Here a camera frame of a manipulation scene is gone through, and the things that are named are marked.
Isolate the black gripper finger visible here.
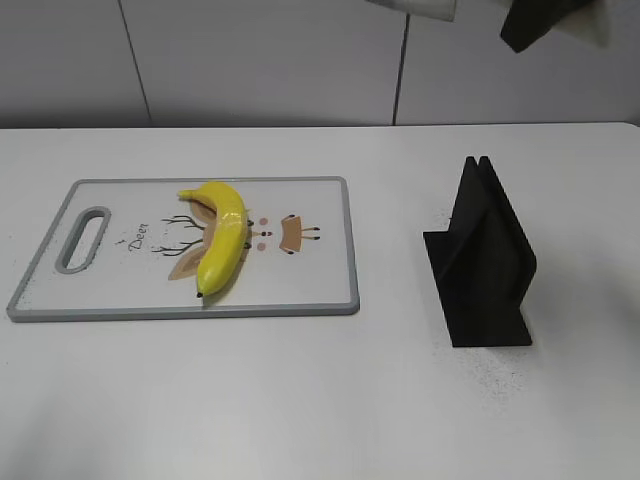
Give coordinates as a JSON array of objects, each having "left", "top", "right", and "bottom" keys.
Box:
[{"left": 500, "top": 0, "right": 579, "bottom": 53}]

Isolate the black knife stand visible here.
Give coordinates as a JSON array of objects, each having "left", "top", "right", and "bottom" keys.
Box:
[{"left": 423, "top": 156, "right": 537, "bottom": 348}]

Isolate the white-handled kitchen knife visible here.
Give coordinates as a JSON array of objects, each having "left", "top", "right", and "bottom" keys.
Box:
[{"left": 372, "top": 0, "right": 611, "bottom": 48}]

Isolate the white grey-rimmed cutting board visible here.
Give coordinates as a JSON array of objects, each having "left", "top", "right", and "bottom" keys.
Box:
[{"left": 7, "top": 176, "right": 359, "bottom": 322}]

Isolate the yellow plastic banana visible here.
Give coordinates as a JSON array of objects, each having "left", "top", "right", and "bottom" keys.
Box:
[{"left": 178, "top": 181, "right": 249, "bottom": 298}]

